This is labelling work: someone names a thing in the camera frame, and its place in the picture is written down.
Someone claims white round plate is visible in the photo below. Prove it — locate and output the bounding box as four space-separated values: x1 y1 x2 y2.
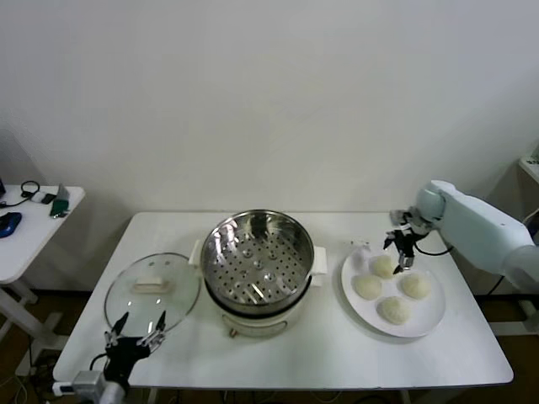
340 247 446 339

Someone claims glass lid with cream handle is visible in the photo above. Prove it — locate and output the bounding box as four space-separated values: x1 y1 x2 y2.
104 252 202 341

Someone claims stainless steel steamer basket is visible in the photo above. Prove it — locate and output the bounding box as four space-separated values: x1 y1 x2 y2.
200 209 316 313

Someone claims white side table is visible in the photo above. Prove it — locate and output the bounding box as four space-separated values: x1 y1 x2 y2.
0 183 87 378

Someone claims cream electric cooking pot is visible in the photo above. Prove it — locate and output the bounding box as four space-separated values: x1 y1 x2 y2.
188 238 328 340

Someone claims black power cable with plug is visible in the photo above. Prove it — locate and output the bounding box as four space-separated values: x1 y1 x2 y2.
483 272 507 296

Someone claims dark green flat object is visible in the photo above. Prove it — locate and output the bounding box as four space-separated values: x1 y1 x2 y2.
50 197 71 220

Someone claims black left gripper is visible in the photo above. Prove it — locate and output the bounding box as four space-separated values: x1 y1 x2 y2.
104 310 168 382

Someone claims black looped cable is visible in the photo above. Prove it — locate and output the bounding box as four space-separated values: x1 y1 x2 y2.
0 180 42 208

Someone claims blue computer mouse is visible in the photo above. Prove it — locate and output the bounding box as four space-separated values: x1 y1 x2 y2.
0 212 22 239

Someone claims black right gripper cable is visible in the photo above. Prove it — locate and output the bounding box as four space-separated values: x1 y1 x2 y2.
414 242 455 257

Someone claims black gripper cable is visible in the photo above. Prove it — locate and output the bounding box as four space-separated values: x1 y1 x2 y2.
89 352 111 375
414 242 455 257

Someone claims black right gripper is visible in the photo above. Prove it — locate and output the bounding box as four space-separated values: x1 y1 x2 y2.
382 218 427 276

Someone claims white steamed baozi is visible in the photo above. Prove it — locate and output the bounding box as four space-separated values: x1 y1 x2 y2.
399 273 433 300
369 254 397 279
376 295 411 326
351 274 383 300

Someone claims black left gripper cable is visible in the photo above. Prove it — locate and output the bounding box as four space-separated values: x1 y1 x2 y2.
89 352 111 375

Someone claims white floor stand frame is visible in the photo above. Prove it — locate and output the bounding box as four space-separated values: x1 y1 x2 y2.
490 300 539 338

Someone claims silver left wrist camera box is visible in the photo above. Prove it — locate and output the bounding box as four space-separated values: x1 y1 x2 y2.
52 370 107 399

